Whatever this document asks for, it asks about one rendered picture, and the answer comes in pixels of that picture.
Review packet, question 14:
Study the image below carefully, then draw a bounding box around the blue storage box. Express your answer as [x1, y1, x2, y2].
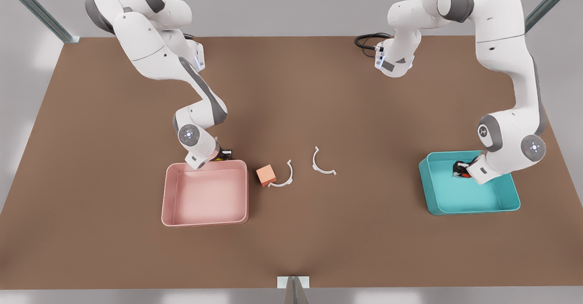
[419, 151, 521, 217]

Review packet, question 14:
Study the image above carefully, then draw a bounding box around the pink storage box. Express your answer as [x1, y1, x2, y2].
[161, 160, 250, 228]

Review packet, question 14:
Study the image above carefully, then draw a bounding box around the orange cube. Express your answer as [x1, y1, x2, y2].
[256, 164, 277, 187]

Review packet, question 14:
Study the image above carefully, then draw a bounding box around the white curved clip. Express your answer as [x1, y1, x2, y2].
[267, 160, 293, 188]
[312, 147, 338, 177]

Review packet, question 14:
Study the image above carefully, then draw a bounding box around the silver frame post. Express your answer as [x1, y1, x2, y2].
[277, 276, 310, 304]
[0, 0, 81, 44]
[524, 0, 583, 34]

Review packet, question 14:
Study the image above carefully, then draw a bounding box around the black cable loop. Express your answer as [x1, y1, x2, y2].
[354, 33, 393, 59]

